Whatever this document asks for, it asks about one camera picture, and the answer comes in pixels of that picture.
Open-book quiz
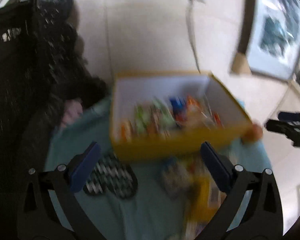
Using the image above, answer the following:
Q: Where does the teal printed tablecloth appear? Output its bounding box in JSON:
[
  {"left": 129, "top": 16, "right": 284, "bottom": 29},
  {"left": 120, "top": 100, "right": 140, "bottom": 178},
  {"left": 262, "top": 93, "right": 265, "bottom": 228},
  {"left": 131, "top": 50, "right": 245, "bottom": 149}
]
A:
[{"left": 44, "top": 96, "right": 273, "bottom": 240}]

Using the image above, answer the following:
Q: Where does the framed lotus painting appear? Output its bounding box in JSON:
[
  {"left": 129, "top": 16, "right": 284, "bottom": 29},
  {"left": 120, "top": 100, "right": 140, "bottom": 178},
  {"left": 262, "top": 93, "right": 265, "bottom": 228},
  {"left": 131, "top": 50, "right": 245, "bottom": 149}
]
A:
[{"left": 236, "top": 0, "right": 300, "bottom": 80}]

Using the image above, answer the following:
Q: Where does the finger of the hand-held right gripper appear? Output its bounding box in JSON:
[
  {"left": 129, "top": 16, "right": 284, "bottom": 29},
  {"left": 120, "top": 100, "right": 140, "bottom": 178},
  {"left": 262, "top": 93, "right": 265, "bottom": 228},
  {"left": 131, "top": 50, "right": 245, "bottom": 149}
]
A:
[
  {"left": 264, "top": 119, "right": 300, "bottom": 137},
  {"left": 277, "top": 112, "right": 300, "bottom": 122}
]

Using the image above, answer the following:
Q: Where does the pink cloth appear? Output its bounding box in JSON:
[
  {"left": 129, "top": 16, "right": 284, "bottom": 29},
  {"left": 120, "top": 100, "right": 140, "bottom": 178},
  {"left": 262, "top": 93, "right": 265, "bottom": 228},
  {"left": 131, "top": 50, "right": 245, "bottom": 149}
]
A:
[{"left": 60, "top": 99, "right": 84, "bottom": 128}]

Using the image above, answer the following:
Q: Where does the red apple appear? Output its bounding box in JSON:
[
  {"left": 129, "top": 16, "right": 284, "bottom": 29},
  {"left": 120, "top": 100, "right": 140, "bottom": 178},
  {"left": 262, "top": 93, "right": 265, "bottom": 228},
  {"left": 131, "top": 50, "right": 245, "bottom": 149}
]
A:
[{"left": 241, "top": 124, "right": 264, "bottom": 144}]

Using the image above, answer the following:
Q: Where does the pile of snack packets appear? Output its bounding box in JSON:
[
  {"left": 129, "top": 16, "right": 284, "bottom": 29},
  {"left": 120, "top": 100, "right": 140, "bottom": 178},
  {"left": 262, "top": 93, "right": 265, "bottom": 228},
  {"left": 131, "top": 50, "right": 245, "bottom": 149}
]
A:
[{"left": 120, "top": 95, "right": 230, "bottom": 233}]

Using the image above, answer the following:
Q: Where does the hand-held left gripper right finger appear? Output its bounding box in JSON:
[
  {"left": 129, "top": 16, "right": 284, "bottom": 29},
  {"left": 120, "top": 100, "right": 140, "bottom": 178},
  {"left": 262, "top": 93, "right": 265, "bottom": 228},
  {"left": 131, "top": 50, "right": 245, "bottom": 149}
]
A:
[{"left": 200, "top": 141, "right": 283, "bottom": 240}]

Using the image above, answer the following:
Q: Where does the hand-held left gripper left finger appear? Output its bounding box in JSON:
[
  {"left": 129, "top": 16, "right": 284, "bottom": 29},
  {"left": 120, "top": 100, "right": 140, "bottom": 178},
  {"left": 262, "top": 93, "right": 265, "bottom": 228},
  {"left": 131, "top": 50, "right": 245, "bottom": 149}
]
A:
[{"left": 16, "top": 141, "right": 102, "bottom": 240}]

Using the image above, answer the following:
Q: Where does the yellow cardboard box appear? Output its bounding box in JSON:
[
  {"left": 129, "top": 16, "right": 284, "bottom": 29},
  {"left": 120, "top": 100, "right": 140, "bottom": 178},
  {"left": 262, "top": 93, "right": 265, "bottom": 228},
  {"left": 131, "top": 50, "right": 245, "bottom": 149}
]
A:
[{"left": 109, "top": 71, "right": 254, "bottom": 163}]

